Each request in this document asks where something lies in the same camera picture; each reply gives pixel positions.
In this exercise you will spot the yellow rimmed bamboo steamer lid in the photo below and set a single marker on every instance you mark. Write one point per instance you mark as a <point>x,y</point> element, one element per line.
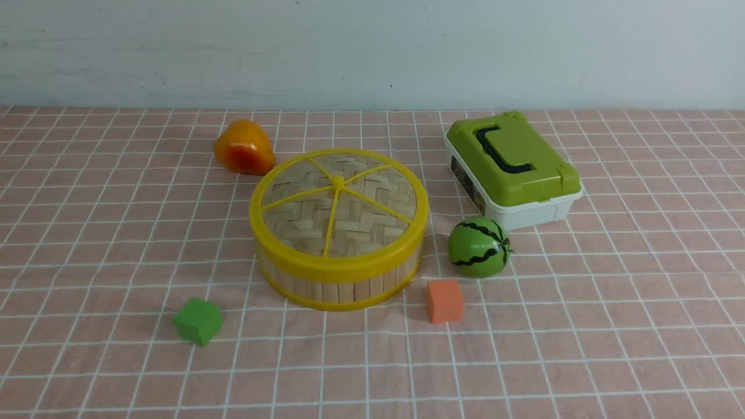
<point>339,215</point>

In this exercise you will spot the bamboo steamer basket yellow rims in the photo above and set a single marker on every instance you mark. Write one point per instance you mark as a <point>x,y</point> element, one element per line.
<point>336,296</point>

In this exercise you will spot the green striped toy watermelon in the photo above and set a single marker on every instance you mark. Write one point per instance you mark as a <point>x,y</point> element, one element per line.
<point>479,248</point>

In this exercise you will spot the orange foam cube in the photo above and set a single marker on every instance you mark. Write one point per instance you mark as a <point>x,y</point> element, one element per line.
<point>444,301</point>

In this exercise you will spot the orange yellow toy mango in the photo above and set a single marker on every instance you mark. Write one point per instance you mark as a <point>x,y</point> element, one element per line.
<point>245,148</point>

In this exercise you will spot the green white plastic storage box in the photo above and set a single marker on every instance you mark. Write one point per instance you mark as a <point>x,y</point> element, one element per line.
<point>510,172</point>

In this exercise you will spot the green foam cube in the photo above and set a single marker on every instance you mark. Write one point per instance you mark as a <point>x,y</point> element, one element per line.
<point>198,321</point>

